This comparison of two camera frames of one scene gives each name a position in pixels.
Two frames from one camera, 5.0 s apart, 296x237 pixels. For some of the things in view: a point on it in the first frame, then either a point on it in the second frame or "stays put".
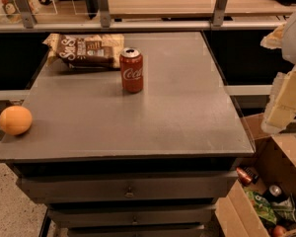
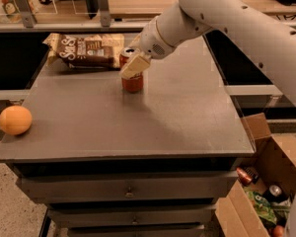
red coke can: [132, 69] stays put
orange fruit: [15, 119] stays put
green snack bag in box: [261, 204] stays put
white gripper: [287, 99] to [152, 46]
